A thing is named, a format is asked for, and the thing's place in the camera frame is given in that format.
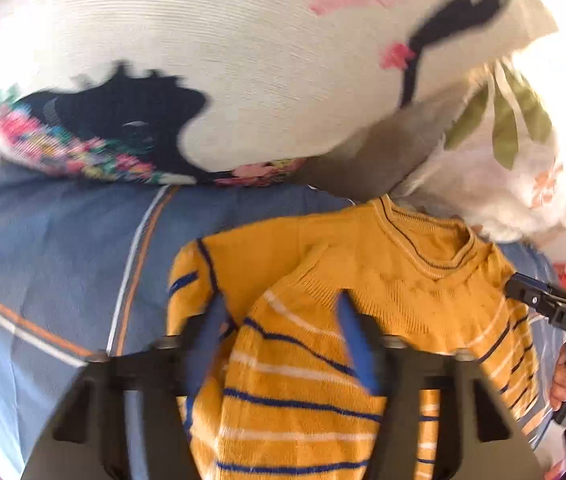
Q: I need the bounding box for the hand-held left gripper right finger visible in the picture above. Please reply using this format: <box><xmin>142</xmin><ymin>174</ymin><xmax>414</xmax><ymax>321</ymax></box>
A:
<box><xmin>335</xmin><ymin>291</ymin><xmax>546</xmax><ymax>480</ymax></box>

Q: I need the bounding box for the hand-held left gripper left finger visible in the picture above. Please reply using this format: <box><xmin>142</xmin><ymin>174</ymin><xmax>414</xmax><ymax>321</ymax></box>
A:
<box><xmin>22</xmin><ymin>294</ymin><xmax>229</xmax><ymax>480</ymax></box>

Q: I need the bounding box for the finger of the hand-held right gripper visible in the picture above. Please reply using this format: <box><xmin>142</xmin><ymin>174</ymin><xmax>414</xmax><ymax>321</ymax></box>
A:
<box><xmin>504</xmin><ymin>272</ymin><xmax>559</xmax><ymax>317</ymax></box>

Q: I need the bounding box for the yellow striped knit sweater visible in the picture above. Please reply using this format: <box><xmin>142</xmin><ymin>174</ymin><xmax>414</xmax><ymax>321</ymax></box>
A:
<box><xmin>165</xmin><ymin>195</ymin><xmax>554</xmax><ymax>480</ymax></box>

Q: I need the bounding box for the white floral leaf blanket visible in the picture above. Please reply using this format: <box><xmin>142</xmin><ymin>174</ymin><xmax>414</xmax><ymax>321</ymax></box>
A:
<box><xmin>390</xmin><ymin>25</ymin><xmax>566</xmax><ymax>246</ymax></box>

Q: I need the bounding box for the blue striped bed sheet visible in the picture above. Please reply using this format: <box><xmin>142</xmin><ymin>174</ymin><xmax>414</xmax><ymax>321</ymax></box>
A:
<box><xmin>0</xmin><ymin>142</ymin><xmax>564</xmax><ymax>480</ymax></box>

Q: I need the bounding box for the white printed pillow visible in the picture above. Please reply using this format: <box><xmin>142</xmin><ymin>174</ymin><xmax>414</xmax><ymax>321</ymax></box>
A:
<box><xmin>0</xmin><ymin>0</ymin><xmax>559</xmax><ymax>186</ymax></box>

